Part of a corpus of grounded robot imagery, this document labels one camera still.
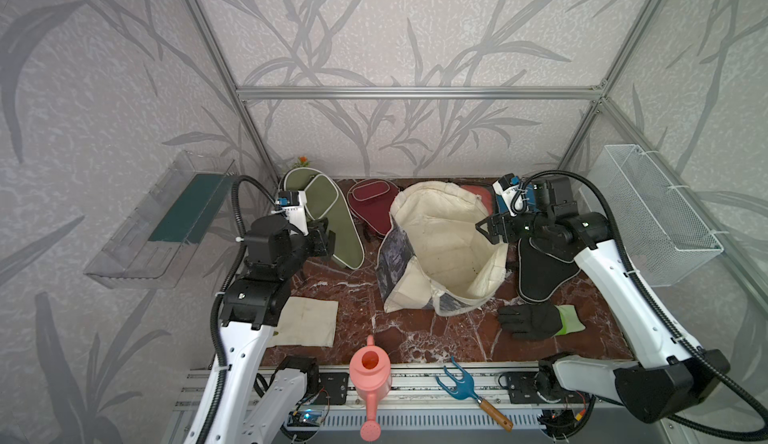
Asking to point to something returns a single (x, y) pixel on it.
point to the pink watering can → (371, 376)
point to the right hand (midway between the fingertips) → (488, 218)
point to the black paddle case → (540, 275)
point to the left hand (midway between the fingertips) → (326, 219)
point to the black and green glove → (539, 321)
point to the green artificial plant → (303, 162)
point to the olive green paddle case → (324, 199)
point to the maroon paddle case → (371, 200)
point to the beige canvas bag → (432, 254)
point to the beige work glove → (306, 322)
